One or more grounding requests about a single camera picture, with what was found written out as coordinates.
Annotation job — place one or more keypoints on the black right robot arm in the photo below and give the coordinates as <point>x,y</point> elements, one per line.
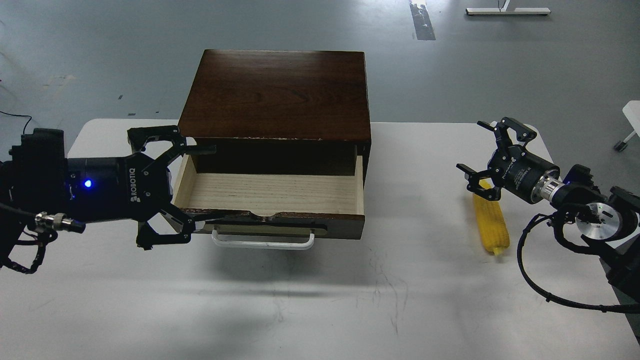
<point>584,220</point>

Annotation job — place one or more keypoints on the yellow corn cob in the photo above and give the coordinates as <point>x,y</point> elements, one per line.
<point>494,234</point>

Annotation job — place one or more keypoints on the black floor tape strip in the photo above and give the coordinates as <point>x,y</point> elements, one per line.
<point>423,28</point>

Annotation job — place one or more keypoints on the white metal stand base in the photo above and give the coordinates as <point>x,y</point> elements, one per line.
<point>507,8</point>

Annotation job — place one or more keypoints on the wooden drawer with white handle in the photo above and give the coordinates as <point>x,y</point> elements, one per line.
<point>273,211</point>

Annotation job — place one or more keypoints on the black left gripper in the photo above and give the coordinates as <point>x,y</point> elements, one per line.
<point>135,187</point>

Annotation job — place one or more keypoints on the dark wooden drawer cabinet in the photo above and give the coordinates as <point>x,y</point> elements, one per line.
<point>280,112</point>

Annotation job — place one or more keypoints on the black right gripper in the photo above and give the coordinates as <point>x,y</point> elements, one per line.
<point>511,166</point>

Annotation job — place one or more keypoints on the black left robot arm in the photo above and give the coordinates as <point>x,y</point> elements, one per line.
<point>44,192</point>

